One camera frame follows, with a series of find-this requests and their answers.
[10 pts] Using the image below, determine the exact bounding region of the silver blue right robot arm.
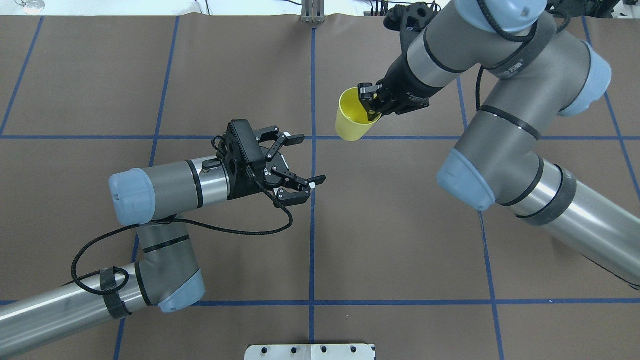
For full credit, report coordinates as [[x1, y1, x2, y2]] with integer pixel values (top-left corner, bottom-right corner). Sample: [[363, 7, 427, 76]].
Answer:
[[357, 0, 640, 290]]

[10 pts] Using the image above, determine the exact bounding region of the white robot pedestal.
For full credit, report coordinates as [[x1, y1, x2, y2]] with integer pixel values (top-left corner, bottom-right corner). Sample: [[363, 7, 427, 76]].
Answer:
[[244, 343, 377, 360]]

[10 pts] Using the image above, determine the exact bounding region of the aluminium frame post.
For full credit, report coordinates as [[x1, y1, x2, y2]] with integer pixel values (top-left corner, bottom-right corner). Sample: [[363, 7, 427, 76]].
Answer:
[[300, 0, 326, 24]]

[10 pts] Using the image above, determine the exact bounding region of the brown paper table mat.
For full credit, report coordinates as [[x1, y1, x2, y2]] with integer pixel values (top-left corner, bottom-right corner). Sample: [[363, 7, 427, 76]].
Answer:
[[1, 13, 639, 360]]

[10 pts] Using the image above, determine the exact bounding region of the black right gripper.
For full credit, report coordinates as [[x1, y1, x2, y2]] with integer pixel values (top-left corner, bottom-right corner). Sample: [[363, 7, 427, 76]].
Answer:
[[358, 2, 446, 122]]

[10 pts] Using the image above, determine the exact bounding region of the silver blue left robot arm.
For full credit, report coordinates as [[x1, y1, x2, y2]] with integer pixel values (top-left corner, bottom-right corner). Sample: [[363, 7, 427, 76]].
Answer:
[[1, 120, 326, 360]]

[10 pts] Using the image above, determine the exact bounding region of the yellow plastic cup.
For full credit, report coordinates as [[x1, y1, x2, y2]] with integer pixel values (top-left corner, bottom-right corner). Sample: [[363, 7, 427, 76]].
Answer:
[[334, 88, 381, 142]]

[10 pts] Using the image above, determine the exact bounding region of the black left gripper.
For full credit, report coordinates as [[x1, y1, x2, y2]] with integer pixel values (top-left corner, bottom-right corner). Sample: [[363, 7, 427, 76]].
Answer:
[[217, 120, 327, 207]]

